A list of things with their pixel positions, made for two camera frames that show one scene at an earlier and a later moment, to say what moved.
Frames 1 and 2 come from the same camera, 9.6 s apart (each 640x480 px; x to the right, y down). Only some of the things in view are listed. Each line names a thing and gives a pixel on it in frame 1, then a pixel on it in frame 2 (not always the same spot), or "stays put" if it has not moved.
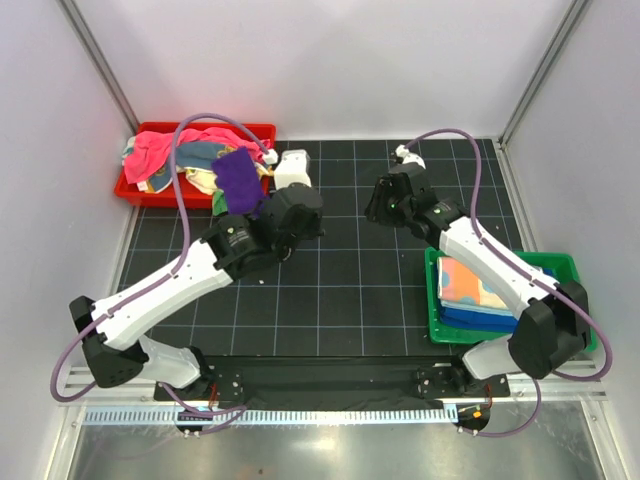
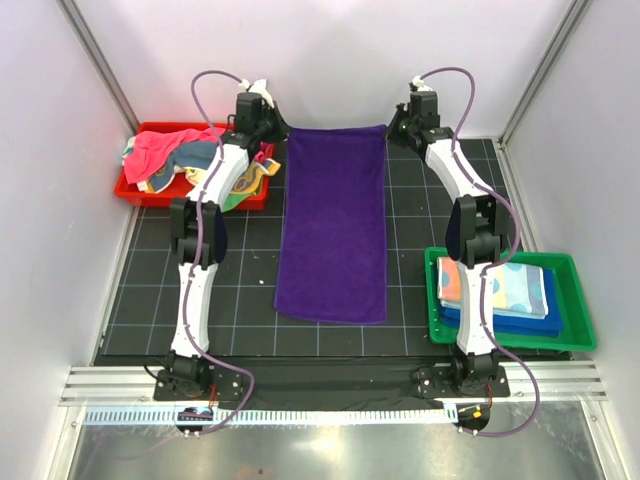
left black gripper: x=313 y=230 to x=282 y=129
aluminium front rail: x=581 y=386 stays put
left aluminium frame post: x=96 y=55 stays put
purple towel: x=238 y=177 to x=332 y=255
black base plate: x=404 y=382 stays put
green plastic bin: x=561 y=266 stays put
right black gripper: x=375 y=211 to x=391 y=132
